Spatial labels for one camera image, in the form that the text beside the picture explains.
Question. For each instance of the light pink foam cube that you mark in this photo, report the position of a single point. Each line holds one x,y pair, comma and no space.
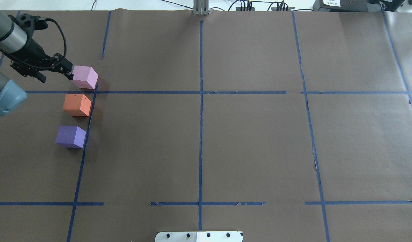
84,77

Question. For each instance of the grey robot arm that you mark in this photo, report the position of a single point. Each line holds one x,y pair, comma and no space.
12,39

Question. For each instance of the black control box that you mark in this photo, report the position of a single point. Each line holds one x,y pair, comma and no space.
356,5

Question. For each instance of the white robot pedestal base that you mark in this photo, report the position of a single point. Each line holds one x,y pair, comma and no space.
200,236

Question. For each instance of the aluminium frame post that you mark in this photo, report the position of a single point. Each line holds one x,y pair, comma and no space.
201,7

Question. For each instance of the dark purple foam cube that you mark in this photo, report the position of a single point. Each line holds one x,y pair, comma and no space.
71,137

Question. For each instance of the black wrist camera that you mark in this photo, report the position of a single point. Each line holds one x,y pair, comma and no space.
30,23

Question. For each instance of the orange foam cube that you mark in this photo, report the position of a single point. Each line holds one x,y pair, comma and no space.
77,105

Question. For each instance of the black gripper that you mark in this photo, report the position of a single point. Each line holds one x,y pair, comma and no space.
33,49

